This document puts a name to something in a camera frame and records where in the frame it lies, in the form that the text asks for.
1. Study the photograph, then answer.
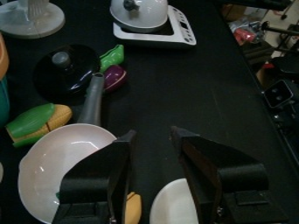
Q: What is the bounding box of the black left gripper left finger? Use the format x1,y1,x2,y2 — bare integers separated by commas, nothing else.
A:
51,129,137,224

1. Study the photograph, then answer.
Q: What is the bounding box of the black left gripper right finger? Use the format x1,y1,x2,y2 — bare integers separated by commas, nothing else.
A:
169,125,291,224

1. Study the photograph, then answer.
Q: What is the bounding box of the white lidded pot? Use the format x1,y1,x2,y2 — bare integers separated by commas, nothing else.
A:
108,0,169,33

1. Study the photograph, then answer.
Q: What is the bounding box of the yellow toy food piece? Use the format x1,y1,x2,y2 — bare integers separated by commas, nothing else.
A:
124,191,143,224

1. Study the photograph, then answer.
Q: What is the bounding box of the white round plate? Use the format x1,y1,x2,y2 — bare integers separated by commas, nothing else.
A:
149,178,200,224

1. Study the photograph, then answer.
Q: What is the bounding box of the green yellow corn toy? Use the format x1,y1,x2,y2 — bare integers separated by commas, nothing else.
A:
4,102,73,148

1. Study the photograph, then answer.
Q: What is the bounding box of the black box device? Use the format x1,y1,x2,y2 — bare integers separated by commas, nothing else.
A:
262,79,295,109

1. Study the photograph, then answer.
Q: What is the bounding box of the green plastic basket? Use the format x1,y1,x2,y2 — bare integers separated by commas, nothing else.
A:
0,33,11,128

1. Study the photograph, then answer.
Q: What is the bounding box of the purple toy eggplant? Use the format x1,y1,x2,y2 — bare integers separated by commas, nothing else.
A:
103,64,128,94

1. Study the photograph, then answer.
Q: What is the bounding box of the green toy pepper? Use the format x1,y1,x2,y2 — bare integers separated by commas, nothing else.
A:
97,44,127,74

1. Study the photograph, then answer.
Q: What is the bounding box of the red bundle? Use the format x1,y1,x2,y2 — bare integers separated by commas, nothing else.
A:
232,27,258,45

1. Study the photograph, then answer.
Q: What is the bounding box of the white toy induction cooker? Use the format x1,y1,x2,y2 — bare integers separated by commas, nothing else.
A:
112,4,197,49

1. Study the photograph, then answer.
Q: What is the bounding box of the black metal stand pole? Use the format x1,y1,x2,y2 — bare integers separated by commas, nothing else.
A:
260,20,299,38

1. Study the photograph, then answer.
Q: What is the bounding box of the white round utensil stand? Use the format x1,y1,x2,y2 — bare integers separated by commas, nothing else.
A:
0,0,67,39

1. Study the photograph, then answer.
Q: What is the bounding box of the brown cardboard box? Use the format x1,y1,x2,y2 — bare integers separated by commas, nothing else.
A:
220,3,250,21

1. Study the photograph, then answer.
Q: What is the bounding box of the white frying pan grey handle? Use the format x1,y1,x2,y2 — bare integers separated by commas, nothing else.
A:
16,73,117,224

